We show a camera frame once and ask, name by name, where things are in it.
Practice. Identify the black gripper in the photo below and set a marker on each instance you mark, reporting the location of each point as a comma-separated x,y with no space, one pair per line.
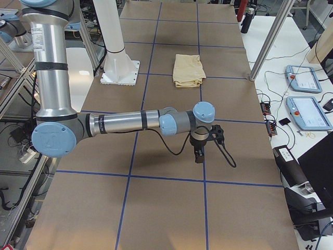
196,145

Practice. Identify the beige long-sleeve printed shirt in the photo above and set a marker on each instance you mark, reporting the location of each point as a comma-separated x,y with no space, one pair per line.
188,71

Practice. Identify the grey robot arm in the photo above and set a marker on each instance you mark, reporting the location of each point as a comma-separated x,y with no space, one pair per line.
60,122
11,27

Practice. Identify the black device with label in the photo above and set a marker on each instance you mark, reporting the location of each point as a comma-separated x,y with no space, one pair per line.
289,166

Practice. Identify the blue teach pendant near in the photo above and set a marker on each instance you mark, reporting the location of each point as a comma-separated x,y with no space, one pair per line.
307,113

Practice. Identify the blue teach pendant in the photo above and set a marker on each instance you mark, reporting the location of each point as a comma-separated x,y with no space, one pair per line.
307,113
303,79

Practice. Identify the blue teach pendant far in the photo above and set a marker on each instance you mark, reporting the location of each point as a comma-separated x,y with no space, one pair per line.
303,79

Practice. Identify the black thermos bottle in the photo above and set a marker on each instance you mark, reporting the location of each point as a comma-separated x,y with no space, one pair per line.
247,20

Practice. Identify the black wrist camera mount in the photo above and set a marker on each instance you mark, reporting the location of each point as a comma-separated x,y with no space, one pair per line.
216,134

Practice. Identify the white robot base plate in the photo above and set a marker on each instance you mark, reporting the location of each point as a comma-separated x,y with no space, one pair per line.
119,69

